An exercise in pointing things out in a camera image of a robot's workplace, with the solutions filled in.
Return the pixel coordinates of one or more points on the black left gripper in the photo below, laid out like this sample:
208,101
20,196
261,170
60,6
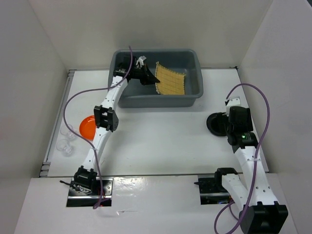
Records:
147,78

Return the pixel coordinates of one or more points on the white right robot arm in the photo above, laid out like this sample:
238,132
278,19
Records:
259,209

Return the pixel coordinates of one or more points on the grey plastic bin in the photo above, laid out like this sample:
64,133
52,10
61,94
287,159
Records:
183,61

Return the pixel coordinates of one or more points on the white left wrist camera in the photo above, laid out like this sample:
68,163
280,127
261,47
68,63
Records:
140,61

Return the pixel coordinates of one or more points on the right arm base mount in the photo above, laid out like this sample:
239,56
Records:
209,192

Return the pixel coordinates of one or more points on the yellow woven bamboo mat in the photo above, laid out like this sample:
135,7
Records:
170,82

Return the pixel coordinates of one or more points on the black round dish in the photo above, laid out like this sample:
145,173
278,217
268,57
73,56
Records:
217,124

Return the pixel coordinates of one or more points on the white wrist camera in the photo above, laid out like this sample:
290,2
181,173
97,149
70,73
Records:
140,61
233,101

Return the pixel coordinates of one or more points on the orange plastic bowl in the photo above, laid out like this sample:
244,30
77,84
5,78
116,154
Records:
87,128

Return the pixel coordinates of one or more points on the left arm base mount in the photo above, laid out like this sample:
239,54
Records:
79,196

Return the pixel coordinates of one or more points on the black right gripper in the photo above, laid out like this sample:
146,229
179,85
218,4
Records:
249,121

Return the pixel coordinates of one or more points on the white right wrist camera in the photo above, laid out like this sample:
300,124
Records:
233,101

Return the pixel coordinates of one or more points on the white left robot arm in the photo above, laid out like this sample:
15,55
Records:
106,120

